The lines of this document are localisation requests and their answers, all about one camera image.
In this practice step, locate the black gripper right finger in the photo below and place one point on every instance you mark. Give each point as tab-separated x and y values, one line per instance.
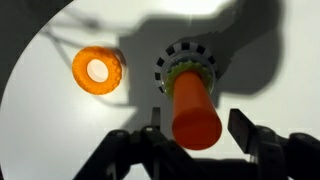
261	144

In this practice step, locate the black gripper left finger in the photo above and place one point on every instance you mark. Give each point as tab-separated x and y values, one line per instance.
164	158

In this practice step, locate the black white striped base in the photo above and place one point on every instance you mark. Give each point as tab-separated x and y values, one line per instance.
182	57

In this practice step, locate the orange peg post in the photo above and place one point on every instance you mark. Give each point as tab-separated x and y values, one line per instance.
196	125

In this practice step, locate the white round pedestal table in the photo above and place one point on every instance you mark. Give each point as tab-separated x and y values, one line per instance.
50	126

